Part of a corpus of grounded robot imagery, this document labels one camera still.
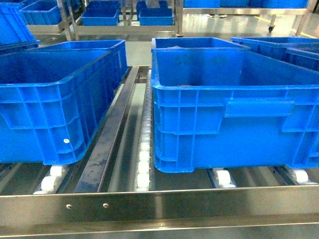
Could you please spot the blue bin far right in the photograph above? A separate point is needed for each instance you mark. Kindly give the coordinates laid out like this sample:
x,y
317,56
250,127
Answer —
x,y
299,51

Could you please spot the blue bin rear centre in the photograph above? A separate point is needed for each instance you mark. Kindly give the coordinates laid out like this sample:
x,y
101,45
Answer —
x,y
194,42

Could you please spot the background steel cart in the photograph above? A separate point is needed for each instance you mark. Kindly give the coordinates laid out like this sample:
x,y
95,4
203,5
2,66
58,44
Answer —
x,y
73,27

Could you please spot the blue bin rear left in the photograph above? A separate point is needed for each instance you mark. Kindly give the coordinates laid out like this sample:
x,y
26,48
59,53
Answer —
x,y
117,49

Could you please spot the blue bin front right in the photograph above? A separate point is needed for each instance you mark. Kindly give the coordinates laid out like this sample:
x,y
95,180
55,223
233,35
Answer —
x,y
244,110

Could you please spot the blue bin on cart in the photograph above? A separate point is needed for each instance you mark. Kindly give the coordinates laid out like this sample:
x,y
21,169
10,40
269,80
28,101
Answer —
x,y
162,16
101,13

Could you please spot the blue bin front left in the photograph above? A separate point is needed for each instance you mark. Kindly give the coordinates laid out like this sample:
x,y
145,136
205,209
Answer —
x,y
52,104

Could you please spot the steel roller shelf rack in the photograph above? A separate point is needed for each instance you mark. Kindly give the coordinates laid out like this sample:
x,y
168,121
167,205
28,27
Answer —
x,y
115,190

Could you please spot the blue bin far left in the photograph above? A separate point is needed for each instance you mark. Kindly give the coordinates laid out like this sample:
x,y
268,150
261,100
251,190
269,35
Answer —
x,y
14,34

